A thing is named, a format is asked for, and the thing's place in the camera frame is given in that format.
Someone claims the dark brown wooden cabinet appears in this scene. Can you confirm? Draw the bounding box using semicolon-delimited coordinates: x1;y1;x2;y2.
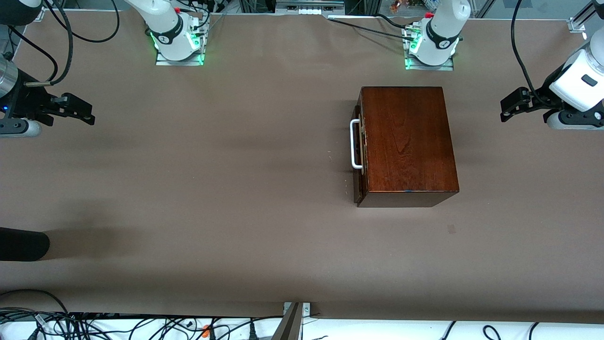
354;86;460;208

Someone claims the black padded cylinder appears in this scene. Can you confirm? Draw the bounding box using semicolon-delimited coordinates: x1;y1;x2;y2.
0;228;50;262

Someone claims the white power strip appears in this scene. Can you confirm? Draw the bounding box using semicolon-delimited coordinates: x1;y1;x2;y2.
276;0;345;15

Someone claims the grey angled beam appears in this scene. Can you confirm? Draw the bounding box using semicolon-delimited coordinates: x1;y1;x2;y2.
271;302;303;340

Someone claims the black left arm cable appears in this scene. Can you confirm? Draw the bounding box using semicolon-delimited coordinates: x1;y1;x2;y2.
511;0;543;102

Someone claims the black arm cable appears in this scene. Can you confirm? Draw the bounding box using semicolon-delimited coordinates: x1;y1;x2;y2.
25;0;74;87
511;0;543;102

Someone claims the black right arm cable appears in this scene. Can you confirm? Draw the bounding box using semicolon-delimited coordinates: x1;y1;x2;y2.
25;0;74;87

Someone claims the black looped cable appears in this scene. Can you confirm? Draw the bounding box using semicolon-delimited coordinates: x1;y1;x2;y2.
59;0;121;44

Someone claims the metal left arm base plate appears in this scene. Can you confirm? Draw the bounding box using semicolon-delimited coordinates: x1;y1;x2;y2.
402;24;455;71

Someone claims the aluminium frame profile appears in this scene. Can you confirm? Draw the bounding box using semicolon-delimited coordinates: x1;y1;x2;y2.
569;0;604;34

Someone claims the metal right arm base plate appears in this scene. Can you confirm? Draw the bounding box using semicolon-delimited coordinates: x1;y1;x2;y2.
156;19;205;66

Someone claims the long black table cable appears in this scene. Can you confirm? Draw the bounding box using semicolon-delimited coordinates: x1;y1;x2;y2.
328;17;412;41

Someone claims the black arched cable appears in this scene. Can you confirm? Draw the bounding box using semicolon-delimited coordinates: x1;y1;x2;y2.
0;289;70;316

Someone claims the black cable beside beam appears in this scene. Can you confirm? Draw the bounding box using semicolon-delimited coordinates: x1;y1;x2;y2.
208;315;284;340

